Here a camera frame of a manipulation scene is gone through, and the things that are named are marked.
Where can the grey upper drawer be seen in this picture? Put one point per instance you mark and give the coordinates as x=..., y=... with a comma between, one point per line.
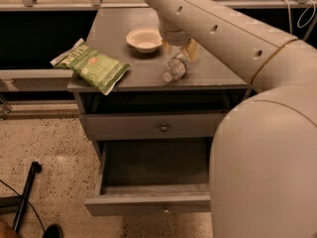
x=139, y=126

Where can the grey wooden nightstand cabinet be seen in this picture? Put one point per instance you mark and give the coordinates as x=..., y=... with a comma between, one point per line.
x=207, y=86

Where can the grey open lower drawer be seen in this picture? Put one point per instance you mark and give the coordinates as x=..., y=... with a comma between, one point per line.
x=152, y=177

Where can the green chip bag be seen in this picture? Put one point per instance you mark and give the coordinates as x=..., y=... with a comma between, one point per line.
x=97, y=69

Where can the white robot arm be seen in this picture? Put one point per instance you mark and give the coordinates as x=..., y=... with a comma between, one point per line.
x=263, y=165

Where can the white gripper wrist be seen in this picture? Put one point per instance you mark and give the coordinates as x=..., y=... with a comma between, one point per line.
x=178, y=39

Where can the black shoe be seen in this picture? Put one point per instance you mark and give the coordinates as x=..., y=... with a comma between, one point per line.
x=53, y=231

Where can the black metal stand leg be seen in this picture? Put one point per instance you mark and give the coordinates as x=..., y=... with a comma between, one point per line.
x=17, y=203

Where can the white paper bowl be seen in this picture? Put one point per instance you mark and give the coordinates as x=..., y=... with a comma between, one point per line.
x=144, y=40

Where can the metal railing frame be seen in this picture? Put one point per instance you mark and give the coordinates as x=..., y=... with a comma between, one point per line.
x=66, y=4

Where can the clear plastic water bottle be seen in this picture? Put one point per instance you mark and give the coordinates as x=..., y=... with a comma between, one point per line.
x=176, y=68

